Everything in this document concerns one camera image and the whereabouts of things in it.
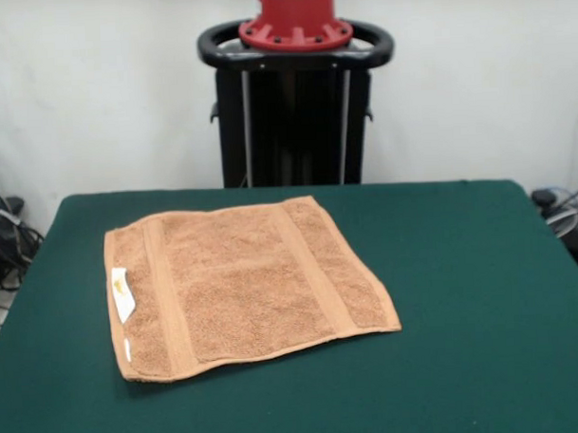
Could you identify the tan terry towel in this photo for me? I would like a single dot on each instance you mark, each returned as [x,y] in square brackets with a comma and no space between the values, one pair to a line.
[244,284]

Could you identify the red robot base flange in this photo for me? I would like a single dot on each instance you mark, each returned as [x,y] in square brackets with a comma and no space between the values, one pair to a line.
[296,16]

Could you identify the dark green table cloth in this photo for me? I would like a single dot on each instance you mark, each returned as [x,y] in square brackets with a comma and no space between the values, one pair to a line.
[463,315]

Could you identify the small black device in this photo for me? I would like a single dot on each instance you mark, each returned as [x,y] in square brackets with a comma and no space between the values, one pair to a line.
[14,203]
[544,197]

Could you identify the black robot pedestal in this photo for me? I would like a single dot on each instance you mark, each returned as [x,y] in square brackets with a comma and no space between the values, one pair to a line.
[305,130]

